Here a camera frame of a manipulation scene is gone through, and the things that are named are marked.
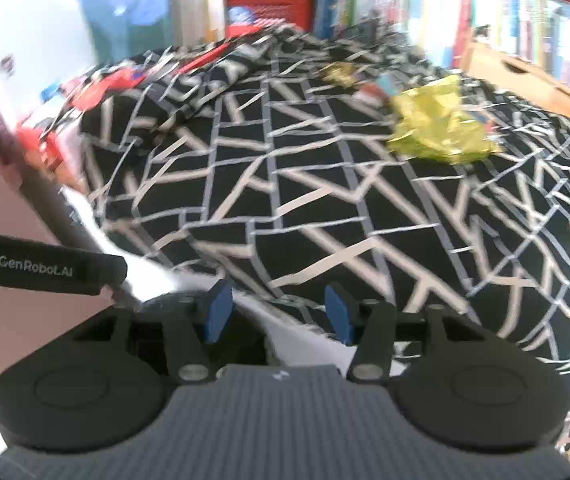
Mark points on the wooden shelf box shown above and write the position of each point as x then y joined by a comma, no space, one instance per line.
524,79

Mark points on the black white geometric cloth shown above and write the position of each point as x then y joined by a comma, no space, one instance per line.
259,167

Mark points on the red snack bag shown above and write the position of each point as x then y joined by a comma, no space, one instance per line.
93,92

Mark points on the pink ribbed suitcase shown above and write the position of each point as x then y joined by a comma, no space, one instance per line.
33,208

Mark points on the black lined trash bin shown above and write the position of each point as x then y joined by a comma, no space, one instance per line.
168,335

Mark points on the red plastic basket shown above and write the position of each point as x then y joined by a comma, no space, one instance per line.
245,16

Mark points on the yellow plastic bag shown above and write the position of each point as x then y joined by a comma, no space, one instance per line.
434,124

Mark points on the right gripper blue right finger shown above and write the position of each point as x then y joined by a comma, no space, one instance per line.
343,313

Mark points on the gold foil wrapper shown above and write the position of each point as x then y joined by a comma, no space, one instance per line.
342,74

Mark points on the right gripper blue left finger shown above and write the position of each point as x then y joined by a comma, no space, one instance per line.
217,306

